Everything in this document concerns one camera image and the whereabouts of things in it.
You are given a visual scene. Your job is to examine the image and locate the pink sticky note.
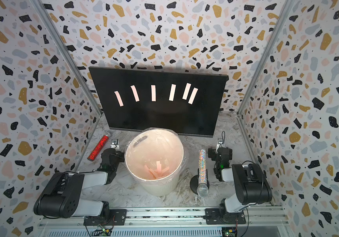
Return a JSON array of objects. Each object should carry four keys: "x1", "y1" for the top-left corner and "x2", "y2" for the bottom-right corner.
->
[
  {"x1": 182, "y1": 83, "x2": 191, "y2": 100},
  {"x1": 131, "y1": 85, "x2": 140, "y2": 102},
  {"x1": 188, "y1": 88, "x2": 198, "y2": 104},
  {"x1": 151, "y1": 85, "x2": 156, "y2": 102},
  {"x1": 169, "y1": 84, "x2": 176, "y2": 101},
  {"x1": 114, "y1": 91, "x2": 124, "y2": 107}
]

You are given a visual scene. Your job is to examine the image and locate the cream waste bin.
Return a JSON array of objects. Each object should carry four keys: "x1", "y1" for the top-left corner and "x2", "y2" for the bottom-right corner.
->
[{"x1": 124, "y1": 127, "x2": 185, "y2": 197}]

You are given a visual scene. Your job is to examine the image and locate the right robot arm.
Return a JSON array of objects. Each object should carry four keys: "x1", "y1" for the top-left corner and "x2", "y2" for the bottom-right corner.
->
[{"x1": 205, "y1": 147, "x2": 273, "y2": 225}]

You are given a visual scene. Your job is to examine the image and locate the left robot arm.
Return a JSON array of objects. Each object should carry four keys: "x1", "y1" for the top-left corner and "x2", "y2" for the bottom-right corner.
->
[{"x1": 33, "y1": 148, "x2": 127, "y2": 226}]

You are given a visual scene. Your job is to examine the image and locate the black flat monitor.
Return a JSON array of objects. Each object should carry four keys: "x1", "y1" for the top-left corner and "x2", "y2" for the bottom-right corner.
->
[{"x1": 89, "y1": 67, "x2": 228, "y2": 137}]

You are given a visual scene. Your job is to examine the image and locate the discarded pink notes pile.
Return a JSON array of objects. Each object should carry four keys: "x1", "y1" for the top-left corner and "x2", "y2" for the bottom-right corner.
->
[{"x1": 144, "y1": 161, "x2": 170, "y2": 180}]

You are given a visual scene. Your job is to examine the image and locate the black round microphone stand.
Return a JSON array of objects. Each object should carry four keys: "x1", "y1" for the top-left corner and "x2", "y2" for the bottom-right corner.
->
[{"x1": 190, "y1": 175, "x2": 209, "y2": 198}]

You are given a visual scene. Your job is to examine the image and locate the red glitter microphone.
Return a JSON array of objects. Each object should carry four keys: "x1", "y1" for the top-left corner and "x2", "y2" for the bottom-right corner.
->
[{"x1": 87, "y1": 133, "x2": 111, "y2": 162}]

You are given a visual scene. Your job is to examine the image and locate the silver glitter microphone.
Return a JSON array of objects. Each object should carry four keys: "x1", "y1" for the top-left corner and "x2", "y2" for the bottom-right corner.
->
[{"x1": 197, "y1": 149, "x2": 209, "y2": 198}]

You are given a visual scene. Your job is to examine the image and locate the right green circuit board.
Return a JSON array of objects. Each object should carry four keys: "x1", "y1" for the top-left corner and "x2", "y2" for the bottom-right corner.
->
[{"x1": 221, "y1": 227, "x2": 238, "y2": 237}]

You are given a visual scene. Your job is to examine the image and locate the green circuit board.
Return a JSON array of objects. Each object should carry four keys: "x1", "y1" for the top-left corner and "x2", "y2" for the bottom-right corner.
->
[
  {"x1": 221, "y1": 227, "x2": 238, "y2": 237},
  {"x1": 90, "y1": 227, "x2": 113, "y2": 237}
]

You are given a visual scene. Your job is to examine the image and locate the left green circuit board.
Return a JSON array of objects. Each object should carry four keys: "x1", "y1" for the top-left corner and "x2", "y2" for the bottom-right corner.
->
[{"x1": 90, "y1": 227, "x2": 113, "y2": 237}]

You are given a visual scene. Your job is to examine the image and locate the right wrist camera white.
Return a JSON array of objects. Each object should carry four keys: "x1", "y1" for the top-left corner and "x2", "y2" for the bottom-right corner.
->
[{"x1": 216, "y1": 131, "x2": 226, "y2": 150}]

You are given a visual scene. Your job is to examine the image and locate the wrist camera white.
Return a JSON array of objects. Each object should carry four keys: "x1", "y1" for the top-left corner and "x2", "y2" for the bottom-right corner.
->
[
  {"x1": 216, "y1": 131, "x2": 226, "y2": 150},
  {"x1": 110, "y1": 139, "x2": 120, "y2": 150}
]

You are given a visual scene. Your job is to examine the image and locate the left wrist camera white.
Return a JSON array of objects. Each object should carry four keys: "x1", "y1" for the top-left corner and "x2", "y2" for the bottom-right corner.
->
[{"x1": 110, "y1": 139, "x2": 120, "y2": 150}]

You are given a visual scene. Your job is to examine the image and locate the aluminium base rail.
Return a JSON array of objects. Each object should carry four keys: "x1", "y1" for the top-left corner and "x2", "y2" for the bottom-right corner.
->
[{"x1": 38, "y1": 205, "x2": 293, "y2": 237}]

